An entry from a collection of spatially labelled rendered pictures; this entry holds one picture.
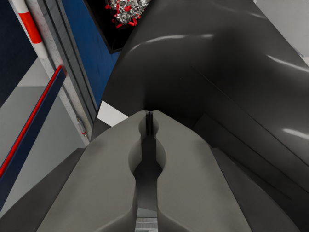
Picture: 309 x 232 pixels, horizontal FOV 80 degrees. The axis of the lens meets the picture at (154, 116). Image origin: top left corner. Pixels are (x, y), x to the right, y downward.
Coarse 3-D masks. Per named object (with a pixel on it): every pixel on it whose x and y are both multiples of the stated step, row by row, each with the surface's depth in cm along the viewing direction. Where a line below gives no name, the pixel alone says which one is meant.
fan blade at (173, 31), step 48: (192, 0) 10; (240, 0) 10; (144, 48) 12; (192, 48) 11; (240, 48) 10; (288, 48) 9; (144, 96) 13; (192, 96) 12; (240, 96) 11; (288, 96) 10; (144, 144) 15; (240, 144) 12; (288, 144) 11; (144, 192) 18; (288, 192) 12
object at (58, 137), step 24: (24, 96) 134; (0, 120) 119; (24, 120) 119; (48, 120) 119; (0, 144) 107; (48, 144) 107; (72, 144) 107; (24, 168) 97; (48, 168) 97; (24, 192) 89; (0, 216) 83; (144, 216) 82
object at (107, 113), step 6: (102, 102) 14; (102, 108) 15; (108, 108) 14; (102, 114) 15; (108, 114) 15; (114, 114) 14; (120, 114) 14; (102, 120) 15; (108, 120) 15; (114, 120) 15; (120, 120) 14
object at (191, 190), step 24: (168, 120) 10; (168, 144) 9; (192, 144) 9; (168, 168) 7; (192, 168) 7; (216, 168) 7; (168, 192) 6; (192, 192) 6; (216, 192) 6; (168, 216) 6; (192, 216) 6; (216, 216) 6; (240, 216) 6
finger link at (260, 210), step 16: (224, 160) 8; (224, 176) 7; (240, 176) 7; (240, 192) 6; (256, 192) 6; (240, 208) 6; (256, 208) 6; (272, 208) 6; (256, 224) 5; (272, 224) 5; (288, 224) 5
